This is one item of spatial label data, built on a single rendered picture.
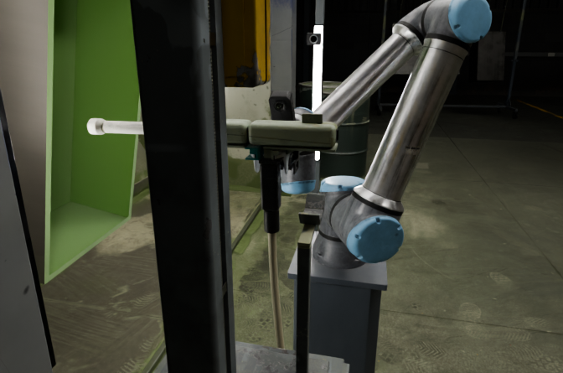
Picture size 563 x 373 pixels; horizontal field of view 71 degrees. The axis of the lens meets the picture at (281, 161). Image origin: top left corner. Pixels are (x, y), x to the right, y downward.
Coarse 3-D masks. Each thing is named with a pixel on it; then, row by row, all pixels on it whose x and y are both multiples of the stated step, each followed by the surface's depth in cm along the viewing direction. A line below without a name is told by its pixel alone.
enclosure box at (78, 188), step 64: (0, 0) 120; (64, 0) 170; (128, 0) 173; (0, 64) 126; (64, 64) 180; (128, 64) 182; (64, 128) 190; (64, 192) 202; (128, 192) 201; (64, 256) 166
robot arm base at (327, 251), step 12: (324, 240) 129; (336, 240) 126; (312, 252) 134; (324, 252) 128; (336, 252) 126; (348, 252) 126; (324, 264) 128; (336, 264) 126; (348, 264) 126; (360, 264) 128
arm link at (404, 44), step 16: (432, 0) 107; (416, 16) 109; (400, 32) 112; (416, 32) 109; (384, 48) 112; (400, 48) 111; (416, 48) 112; (368, 64) 112; (384, 64) 111; (400, 64) 113; (352, 80) 112; (368, 80) 111; (384, 80) 113; (336, 96) 112; (352, 96) 112; (368, 96) 114; (320, 112) 112; (336, 112) 112; (352, 112) 114
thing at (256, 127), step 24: (96, 120) 77; (240, 120) 71; (264, 120) 71; (312, 120) 67; (240, 144) 71; (264, 144) 69; (288, 144) 68; (312, 144) 67; (336, 144) 69; (264, 168) 71; (264, 192) 72; (264, 216) 74
